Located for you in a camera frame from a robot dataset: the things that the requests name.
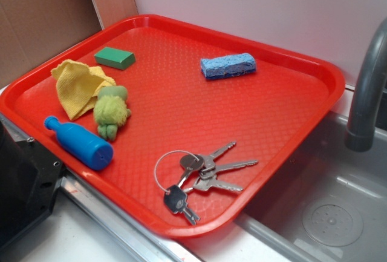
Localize green wooden block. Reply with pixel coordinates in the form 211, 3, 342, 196
94, 47, 136, 70

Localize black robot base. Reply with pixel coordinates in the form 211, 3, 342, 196
1, 125, 65, 251

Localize red plastic tray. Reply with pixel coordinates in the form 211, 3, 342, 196
1, 15, 345, 238

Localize round head silver key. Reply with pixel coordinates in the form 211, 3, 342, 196
177, 154, 204, 187

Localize upper silver key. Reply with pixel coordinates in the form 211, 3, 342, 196
199, 141, 236, 171

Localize middle silver key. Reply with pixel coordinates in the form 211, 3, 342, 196
199, 160, 259, 180

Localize blue sponge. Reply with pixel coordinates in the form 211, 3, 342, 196
200, 53, 256, 80

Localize lower silver key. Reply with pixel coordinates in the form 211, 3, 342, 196
183, 176, 243, 193

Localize green plush toy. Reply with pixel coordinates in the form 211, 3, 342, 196
93, 86, 131, 142

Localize black head key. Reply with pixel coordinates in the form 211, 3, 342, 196
163, 185, 200, 225

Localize blue plastic bottle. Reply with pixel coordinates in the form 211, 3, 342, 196
44, 116, 114, 171

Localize yellow cloth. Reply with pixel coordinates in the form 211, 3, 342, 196
51, 59, 116, 120

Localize grey sink basin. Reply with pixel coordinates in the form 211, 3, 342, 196
236, 113, 386, 261

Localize grey faucet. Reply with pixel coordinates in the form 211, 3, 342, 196
345, 20, 386, 152

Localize sink drain cover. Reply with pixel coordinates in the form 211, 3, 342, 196
302, 201, 363, 247

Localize cardboard panel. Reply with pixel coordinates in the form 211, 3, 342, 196
1, 0, 101, 87

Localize wire key ring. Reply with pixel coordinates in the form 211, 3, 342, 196
154, 150, 201, 195

